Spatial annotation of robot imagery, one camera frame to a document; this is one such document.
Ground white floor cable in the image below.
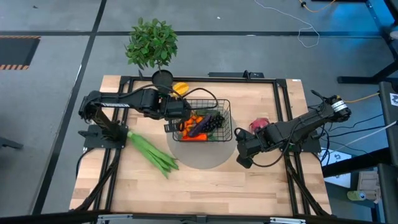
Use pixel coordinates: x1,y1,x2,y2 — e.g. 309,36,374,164
254,0,321,49

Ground dark purple grape bunch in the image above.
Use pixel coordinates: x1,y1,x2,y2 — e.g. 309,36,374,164
206,113,226,133

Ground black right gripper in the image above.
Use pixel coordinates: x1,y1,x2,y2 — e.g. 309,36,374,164
235,123,273,170

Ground black wire basket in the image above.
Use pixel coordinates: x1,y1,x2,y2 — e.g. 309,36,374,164
172,98,234,142

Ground green potted plant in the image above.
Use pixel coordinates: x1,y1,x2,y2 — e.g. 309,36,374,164
124,16,179,94

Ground purple eggplant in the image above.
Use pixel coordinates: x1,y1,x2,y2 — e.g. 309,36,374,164
187,114,213,139

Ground orange cable by arm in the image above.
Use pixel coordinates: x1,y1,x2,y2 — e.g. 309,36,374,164
344,91,382,105

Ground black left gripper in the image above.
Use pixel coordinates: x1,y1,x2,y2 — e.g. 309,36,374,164
156,92,193,134

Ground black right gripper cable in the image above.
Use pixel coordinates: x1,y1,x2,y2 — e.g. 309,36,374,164
233,123,295,168

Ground orange carrot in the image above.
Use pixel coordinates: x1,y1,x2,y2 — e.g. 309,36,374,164
180,133,209,142

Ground yellow bell pepper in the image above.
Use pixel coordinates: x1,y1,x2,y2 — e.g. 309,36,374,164
172,81,190,98

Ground black hazard striped floor mat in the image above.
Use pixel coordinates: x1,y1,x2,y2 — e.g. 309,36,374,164
0,35,42,72

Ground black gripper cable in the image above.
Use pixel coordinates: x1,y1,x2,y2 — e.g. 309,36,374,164
233,123,295,168
124,83,219,110

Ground silver front mount bar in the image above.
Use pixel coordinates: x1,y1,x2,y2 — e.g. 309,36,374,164
96,213,307,224

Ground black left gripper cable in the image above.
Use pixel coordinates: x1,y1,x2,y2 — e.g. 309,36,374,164
124,83,219,110

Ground black table frame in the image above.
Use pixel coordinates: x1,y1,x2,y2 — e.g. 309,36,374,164
70,74,332,218

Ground pink dragon fruit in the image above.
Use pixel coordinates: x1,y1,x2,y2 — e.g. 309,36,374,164
249,116,271,134

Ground green onion bunch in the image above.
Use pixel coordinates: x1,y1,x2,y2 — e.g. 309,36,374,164
126,131,180,179

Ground green water bottle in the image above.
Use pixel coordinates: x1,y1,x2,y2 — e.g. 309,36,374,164
346,190,368,202

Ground cardboard box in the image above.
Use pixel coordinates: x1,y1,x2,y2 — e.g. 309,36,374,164
356,170,382,201

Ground orange floor cable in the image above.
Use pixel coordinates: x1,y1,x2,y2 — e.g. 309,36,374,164
298,0,338,14

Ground round grey mat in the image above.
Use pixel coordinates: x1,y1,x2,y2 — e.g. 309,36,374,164
166,116,239,170

